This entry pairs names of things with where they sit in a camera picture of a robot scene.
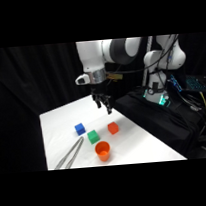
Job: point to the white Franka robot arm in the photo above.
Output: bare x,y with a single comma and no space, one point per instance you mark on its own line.
94,55

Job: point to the blue cube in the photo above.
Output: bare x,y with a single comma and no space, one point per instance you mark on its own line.
80,128

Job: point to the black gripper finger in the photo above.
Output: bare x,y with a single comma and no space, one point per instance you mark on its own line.
98,104
109,107

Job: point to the green cube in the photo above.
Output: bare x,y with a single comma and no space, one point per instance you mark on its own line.
93,137

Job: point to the black curtain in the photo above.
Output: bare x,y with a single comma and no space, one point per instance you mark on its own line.
30,96

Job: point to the metal tongs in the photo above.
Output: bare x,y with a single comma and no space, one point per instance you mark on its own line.
72,155

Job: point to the red cube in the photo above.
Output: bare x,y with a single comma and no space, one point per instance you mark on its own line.
113,128

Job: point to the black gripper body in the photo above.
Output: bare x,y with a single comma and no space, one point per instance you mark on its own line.
99,93

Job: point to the orange plastic cup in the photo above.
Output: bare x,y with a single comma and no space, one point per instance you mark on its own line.
102,150

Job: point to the black robot stand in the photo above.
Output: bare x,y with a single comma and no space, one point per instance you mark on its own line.
166,126

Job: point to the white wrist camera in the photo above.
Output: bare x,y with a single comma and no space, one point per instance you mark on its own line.
82,79

